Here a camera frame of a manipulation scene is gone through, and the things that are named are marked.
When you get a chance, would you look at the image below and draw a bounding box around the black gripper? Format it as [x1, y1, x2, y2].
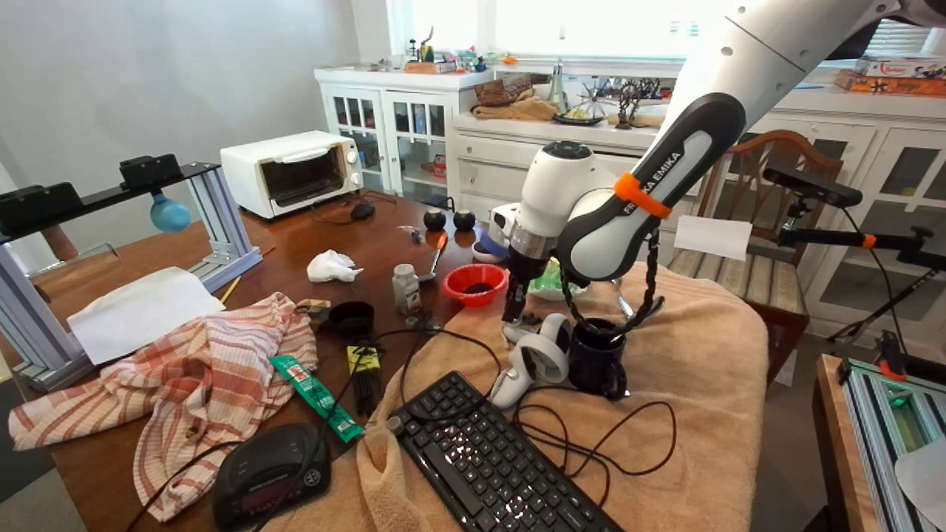
[503, 244, 556, 325]

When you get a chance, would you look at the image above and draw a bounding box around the black mug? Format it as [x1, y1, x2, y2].
[567, 315, 632, 402]

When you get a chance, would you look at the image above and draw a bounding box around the red plastic bowl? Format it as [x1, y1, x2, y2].
[441, 260, 515, 312]

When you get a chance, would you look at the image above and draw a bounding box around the white computer mouse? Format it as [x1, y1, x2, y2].
[484, 311, 573, 410]

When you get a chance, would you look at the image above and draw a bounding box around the orange and grey pen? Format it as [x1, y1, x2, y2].
[426, 229, 451, 283]

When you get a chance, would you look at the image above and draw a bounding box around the white drawer sideboard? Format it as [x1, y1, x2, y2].
[446, 113, 691, 234]

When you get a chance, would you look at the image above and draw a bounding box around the black computer keyboard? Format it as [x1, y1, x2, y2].
[386, 370, 627, 532]

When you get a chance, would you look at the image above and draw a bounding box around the black round dish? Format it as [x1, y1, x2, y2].
[326, 297, 378, 343]

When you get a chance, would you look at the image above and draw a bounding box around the black and yellow tool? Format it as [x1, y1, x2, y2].
[344, 336, 386, 419]

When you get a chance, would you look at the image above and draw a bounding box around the dark shallow dish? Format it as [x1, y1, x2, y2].
[549, 102, 605, 130]

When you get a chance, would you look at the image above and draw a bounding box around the beige terry towel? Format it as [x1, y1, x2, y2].
[259, 263, 772, 532]

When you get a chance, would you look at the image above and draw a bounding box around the crumpled white tissue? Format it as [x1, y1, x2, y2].
[305, 247, 367, 286]

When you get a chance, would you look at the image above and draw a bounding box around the white paper note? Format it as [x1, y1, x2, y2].
[672, 212, 754, 263]

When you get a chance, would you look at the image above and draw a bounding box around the small tan object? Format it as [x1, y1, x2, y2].
[293, 294, 333, 325]

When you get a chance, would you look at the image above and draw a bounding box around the white glass door cabinet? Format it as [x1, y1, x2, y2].
[688, 86, 946, 343]
[310, 65, 493, 209]

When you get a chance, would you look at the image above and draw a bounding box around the brown wicker basket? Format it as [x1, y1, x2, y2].
[471, 73, 540, 108]

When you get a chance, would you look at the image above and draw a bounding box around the long green packet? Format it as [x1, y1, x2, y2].
[268, 351, 367, 448]

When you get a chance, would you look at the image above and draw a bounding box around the wooden chair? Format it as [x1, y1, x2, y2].
[661, 126, 846, 388]

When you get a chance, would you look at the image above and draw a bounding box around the black alarm clock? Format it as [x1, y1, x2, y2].
[211, 422, 333, 532]

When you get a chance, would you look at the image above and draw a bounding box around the white toaster oven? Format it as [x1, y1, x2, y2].
[215, 126, 367, 222]

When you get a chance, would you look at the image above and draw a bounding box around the red striped cloth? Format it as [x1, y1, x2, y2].
[7, 289, 321, 525]

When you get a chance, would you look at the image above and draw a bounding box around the wooden side table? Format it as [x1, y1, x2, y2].
[809, 351, 890, 532]

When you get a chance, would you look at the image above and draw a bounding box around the blue ball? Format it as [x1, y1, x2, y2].
[148, 190, 194, 235]

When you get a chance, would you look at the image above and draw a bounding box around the black boom stand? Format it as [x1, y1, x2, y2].
[778, 222, 946, 379]

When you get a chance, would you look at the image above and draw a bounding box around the white paper sheet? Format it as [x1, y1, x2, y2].
[66, 263, 227, 367]

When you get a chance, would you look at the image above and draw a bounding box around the orange printed box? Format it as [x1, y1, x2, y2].
[837, 59, 946, 101]

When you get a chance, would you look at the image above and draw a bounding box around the white round disc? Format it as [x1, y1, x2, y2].
[892, 436, 946, 532]

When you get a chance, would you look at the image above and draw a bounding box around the black keyboard cable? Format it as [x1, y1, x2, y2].
[397, 325, 684, 510]

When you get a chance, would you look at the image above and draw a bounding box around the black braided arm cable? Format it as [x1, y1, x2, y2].
[613, 222, 667, 336]

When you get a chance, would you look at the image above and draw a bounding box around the orange cable clamp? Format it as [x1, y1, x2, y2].
[613, 172, 673, 222]

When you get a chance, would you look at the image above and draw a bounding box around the aluminium profile frame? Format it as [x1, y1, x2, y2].
[0, 158, 267, 392]
[837, 351, 946, 532]

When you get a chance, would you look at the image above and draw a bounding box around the black stereo camera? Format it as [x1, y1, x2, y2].
[762, 163, 867, 212]
[114, 151, 187, 195]
[0, 179, 85, 241]

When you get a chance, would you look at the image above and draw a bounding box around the black clock power cable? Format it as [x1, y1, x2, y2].
[122, 436, 239, 532]

